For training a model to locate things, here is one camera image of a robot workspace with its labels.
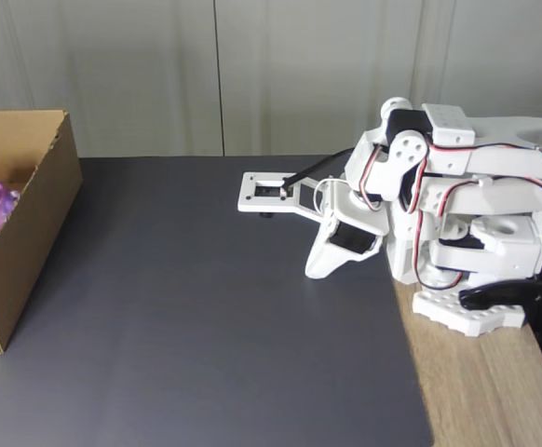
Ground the brown cardboard box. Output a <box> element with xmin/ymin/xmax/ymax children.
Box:
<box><xmin>0</xmin><ymin>109</ymin><xmax>85</xmax><ymax>356</ymax></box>

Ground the black table mat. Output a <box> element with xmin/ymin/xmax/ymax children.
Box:
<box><xmin>0</xmin><ymin>155</ymin><xmax>436</xmax><ymax>447</ymax></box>

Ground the black table clamp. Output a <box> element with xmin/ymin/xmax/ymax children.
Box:
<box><xmin>458</xmin><ymin>278</ymin><xmax>542</xmax><ymax>359</ymax></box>

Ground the black camera cable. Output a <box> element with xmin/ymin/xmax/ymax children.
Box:
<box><xmin>281</xmin><ymin>146</ymin><xmax>357</xmax><ymax>195</ymax></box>

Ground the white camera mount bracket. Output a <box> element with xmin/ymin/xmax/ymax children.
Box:
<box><xmin>237</xmin><ymin>170</ymin><xmax>336</xmax><ymax>224</ymax></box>

